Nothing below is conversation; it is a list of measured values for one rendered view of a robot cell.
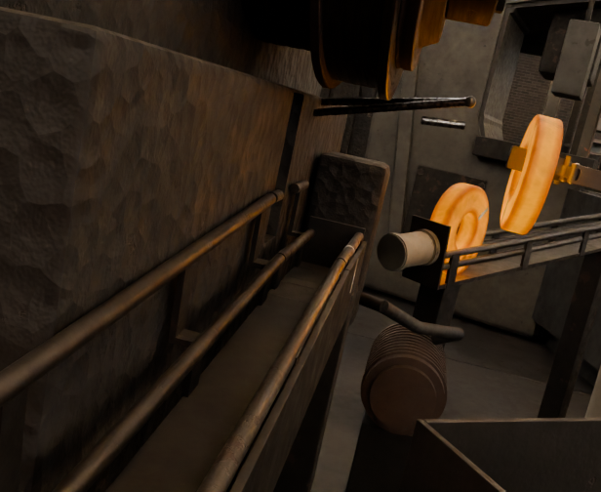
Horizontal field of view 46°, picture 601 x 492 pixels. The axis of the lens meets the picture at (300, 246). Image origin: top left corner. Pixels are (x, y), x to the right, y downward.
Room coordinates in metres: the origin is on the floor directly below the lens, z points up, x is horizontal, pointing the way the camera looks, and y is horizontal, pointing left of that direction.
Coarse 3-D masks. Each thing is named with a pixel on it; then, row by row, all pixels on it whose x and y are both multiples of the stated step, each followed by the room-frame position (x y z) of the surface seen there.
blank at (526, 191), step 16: (528, 128) 0.98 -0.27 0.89; (544, 128) 0.90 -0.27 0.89; (560, 128) 0.90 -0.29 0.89; (528, 144) 0.93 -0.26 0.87; (544, 144) 0.88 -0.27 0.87; (560, 144) 0.88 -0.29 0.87; (528, 160) 0.88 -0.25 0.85; (544, 160) 0.87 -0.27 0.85; (512, 176) 0.99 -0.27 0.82; (528, 176) 0.87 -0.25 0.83; (544, 176) 0.87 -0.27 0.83; (512, 192) 0.96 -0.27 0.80; (528, 192) 0.87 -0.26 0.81; (544, 192) 0.87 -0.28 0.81; (512, 208) 0.89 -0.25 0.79; (528, 208) 0.88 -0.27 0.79; (512, 224) 0.90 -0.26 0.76; (528, 224) 0.89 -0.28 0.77
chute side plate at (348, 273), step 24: (360, 264) 0.85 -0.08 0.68; (336, 288) 0.63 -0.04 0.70; (336, 312) 0.64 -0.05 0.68; (312, 336) 0.51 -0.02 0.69; (336, 336) 0.71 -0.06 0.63; (312, 360) 0.51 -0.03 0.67; (288, 384) 0.43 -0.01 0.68; (312, 384) 0.56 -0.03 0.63; (288, 408) 0.42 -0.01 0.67; (264, 432) 0.36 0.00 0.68; (288, 432) 0.45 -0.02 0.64; (264, 456) 0.36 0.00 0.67; (240, 480) 0.31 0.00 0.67; (264, 480) 0.38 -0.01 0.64
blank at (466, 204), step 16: (448, 192) 1.16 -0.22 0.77; (464, 192) 1.16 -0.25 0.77; (480, 192) 1.20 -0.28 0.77; (448, 208) 1.14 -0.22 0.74; (464, 208) 1.16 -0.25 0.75; (480, 208) 1.21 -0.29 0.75; (448, 224) 1.13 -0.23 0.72; (464, 224) 1.22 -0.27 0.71; (480, 224) 1.22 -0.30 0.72; (464, 240) 1.21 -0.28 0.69; (480, 240) 1.23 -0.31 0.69; (464, 256) 1.20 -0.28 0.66
